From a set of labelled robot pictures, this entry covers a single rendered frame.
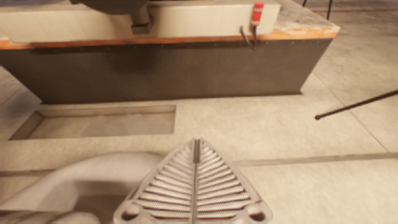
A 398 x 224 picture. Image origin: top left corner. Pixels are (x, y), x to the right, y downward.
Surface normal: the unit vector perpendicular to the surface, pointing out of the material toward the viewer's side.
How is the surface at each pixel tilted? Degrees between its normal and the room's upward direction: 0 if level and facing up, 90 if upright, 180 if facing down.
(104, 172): 0
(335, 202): 0
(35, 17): 90
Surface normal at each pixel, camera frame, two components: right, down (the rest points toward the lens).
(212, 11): 0.04, 0.73
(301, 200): -0.01, -0.69
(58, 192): 0.90, 0.01
